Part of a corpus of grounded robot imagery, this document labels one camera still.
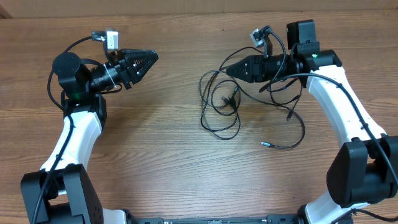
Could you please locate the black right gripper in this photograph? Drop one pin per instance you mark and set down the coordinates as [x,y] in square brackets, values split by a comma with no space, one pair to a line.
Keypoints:
[254,65]

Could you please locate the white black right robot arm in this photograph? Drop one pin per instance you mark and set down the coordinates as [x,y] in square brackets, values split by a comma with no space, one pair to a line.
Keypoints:
[364,171]

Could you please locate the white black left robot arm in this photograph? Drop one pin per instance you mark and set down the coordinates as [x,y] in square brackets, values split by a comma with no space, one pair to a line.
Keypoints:
[61,191]

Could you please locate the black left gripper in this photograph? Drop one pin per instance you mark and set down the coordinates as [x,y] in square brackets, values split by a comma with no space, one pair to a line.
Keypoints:
[131,56]

